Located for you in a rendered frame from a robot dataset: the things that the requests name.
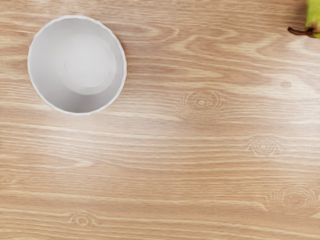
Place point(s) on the white ribbed cup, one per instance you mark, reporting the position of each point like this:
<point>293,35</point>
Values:
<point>75,65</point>

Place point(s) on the green pear with brown stem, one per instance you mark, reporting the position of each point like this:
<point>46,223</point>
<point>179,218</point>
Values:
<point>313,17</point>

